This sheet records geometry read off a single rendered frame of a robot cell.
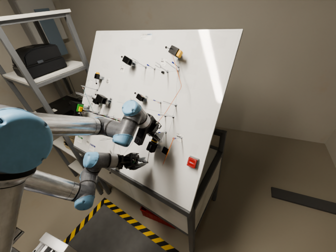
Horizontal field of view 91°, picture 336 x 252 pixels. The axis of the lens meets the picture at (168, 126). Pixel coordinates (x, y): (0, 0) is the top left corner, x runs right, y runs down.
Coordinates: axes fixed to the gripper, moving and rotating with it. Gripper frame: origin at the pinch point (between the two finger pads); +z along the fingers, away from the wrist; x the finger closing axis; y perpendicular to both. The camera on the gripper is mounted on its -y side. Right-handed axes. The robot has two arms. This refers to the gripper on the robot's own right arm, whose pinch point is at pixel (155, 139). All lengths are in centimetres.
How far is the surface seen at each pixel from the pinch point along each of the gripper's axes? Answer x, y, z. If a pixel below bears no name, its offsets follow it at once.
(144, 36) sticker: 43, 55, -18
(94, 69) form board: 84, 23, -3
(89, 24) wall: 237, 105, 39
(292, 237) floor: -113, 3, 119
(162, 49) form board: 25, 50, -16
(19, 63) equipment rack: 95, -9, -37
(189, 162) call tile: -24.2, -0.6, 4.2
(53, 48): 106, 16, -25
